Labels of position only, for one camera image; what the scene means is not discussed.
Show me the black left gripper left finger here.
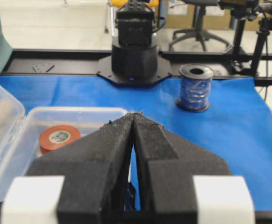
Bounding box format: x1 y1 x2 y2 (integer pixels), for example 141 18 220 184
0 112 135 224

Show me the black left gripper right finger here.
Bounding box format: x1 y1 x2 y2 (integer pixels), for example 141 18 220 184
131 112 256 224

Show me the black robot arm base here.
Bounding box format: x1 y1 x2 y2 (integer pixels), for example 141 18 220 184
97 0 172 86

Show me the clear plastic toolbox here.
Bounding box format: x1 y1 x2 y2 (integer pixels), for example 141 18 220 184
0 85 127 202

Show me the red tape roll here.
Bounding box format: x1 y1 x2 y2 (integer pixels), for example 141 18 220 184
38 125 81 154

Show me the blue table mat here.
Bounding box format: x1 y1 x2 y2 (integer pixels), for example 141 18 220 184
0 76 272 210

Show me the black office chair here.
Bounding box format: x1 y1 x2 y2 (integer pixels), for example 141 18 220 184
169 0 232 52

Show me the blue wire spool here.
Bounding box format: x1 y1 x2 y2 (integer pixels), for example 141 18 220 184
176 63 214 112

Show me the black aluminium rail frame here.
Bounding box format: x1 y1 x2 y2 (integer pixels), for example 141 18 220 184
1 49 272 87

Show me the black camera tripod stand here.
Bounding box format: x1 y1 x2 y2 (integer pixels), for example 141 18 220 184
218 0 272 76

